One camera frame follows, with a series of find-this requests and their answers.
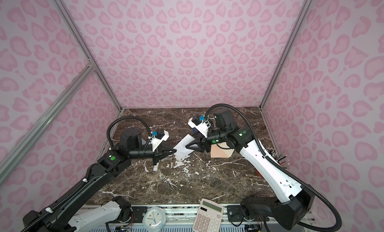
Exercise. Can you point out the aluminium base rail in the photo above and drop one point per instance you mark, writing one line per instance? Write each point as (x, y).
(180, 218)

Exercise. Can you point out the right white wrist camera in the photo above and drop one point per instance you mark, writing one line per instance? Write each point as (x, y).
(199, 123)

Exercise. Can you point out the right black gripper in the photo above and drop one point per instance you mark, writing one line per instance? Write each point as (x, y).
(203, 142)

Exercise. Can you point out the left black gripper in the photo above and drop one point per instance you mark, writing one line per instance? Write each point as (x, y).
(162, 151)

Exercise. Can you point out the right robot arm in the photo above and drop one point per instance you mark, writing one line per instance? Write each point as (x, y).
(291, 201)

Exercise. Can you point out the red pen holder cup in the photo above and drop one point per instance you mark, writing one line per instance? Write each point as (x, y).
(281, 159)

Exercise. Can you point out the white glue stick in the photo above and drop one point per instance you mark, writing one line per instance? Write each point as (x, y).
(156, 167)

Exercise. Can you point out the white calculator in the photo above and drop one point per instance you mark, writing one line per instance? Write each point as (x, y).
(209, 217)

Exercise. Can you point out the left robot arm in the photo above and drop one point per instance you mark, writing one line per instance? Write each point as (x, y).
(59, 215)

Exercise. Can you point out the beige envelope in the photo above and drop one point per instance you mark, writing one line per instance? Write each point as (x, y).
(217, 152)

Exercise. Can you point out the white round clock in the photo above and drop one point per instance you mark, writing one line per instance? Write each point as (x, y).
(154, 220)

